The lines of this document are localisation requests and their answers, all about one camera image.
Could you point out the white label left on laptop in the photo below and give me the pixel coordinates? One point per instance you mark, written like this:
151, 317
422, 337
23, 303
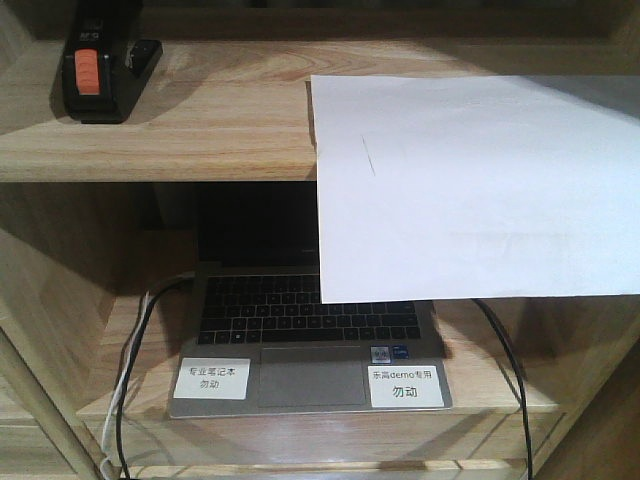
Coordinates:
212, 379

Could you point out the white label on laptop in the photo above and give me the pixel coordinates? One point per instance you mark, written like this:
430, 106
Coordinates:
212, 379
405, 387

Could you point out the white paper sheet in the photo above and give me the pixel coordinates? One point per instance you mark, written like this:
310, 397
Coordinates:
467, 187

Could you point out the black stapler with orange button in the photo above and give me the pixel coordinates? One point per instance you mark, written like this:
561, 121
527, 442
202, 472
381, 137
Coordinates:
103, 73

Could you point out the white label right on laptop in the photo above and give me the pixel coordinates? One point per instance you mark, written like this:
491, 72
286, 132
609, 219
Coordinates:
405, 387

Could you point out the silver laptop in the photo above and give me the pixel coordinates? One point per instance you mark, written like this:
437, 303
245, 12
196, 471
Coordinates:
257, 295

